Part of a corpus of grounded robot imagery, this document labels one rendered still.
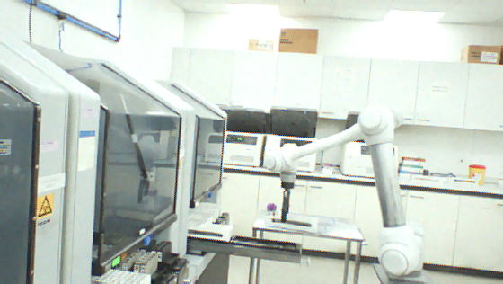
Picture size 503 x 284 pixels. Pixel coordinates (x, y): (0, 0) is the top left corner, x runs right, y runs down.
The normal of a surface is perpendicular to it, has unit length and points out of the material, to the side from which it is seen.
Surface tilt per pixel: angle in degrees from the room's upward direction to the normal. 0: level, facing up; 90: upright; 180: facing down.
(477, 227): 90
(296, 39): 90
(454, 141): 90
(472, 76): 90
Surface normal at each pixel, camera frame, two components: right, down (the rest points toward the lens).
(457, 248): -0.14, 0.04
